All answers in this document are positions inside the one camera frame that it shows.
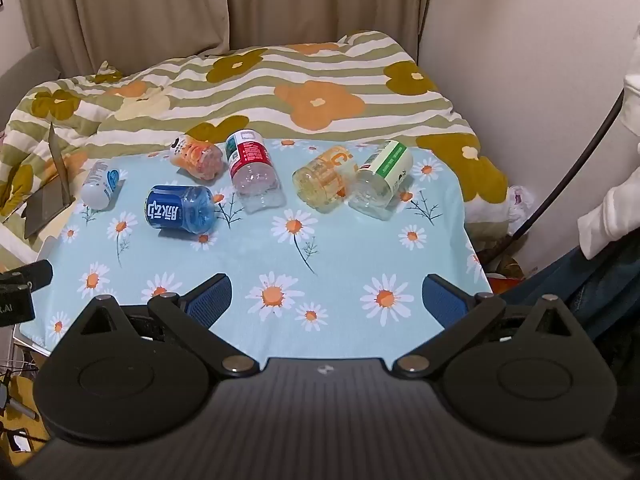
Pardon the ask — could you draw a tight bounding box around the beige curtain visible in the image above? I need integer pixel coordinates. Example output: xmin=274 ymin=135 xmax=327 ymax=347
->
xmin=14 ymin=0 xmax=432 ymax=78

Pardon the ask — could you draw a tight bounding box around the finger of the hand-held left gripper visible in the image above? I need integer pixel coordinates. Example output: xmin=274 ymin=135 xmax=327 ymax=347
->
xmin=0 ymin=259 xmax=54 ymax=291

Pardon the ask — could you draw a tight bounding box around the orange packet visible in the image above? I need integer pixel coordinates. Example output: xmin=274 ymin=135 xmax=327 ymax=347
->
xmin=486 ymin=271 xmax=527 ymax=297

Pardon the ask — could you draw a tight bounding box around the dark blue denim cloth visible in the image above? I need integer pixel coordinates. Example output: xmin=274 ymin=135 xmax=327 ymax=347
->
xmin=500 ymin=240 xmax=640 ymax=361

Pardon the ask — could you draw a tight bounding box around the yellow orange label bottle cup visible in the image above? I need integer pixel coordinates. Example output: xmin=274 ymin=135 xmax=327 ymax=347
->
xmin=292 ymin=145 xmax=359 ymax=214

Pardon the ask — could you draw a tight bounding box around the green striped floral blanket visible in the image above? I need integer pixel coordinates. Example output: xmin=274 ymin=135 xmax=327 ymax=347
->
xmin=0 ymin=30 xmax=510 ymax=271

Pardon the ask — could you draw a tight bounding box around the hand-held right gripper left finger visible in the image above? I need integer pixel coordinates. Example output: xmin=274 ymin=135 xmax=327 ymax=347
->
xmin=75 ymin=273 xmax=260 ymax=379

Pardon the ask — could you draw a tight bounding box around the yellow cloth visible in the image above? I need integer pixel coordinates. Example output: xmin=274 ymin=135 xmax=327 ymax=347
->
xmin=0 ymin=374 xmax=48 ymax=456

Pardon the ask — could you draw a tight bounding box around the light blue daisy tablecloth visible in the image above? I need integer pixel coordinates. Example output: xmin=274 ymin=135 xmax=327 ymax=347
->
xmin=17 ymin=136 xmax=493 ymax=356

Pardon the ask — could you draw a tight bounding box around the red label clear bottle cup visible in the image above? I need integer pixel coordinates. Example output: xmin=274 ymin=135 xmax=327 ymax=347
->
xmin=224 ymin=129 xmax=287 ymax=214

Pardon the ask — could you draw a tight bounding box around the orange printed bottle cup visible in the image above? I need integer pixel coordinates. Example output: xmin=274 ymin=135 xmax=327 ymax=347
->
xmin=168 ymin=135 xmax=225 ymax=181

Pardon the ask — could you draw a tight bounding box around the green white label bottle cup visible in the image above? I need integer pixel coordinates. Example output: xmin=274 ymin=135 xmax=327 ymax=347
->
xmin=347 ymin=139 xmax=414 ymax=222

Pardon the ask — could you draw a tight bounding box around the grey sofa back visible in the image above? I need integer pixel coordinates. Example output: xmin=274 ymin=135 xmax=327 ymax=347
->
xmin=0 ymin=47 xmax=62 ymax=128

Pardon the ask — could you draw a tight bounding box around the white garment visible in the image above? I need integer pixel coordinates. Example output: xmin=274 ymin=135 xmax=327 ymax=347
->
xmin=577 ymin=24 xmax=640 ymax=261

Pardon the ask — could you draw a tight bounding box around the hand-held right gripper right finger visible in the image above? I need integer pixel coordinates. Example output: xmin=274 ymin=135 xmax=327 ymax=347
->
xmin=392 ymin=273 xmax=579 ymax=379

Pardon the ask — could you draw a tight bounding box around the pale blue white bottle cup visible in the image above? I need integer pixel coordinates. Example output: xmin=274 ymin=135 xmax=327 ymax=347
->
xmin=80 ymin=159 xmax=121 ymax=211

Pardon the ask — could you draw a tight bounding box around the blue label bottle cup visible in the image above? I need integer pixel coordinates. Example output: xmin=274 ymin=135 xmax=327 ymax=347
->
xmin=144 ymin=184 xmax=217 ymax=235

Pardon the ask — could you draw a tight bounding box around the black cable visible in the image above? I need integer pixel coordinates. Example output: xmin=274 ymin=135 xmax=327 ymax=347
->
xmin=479 ymin=87 xmax=627 ymax=267

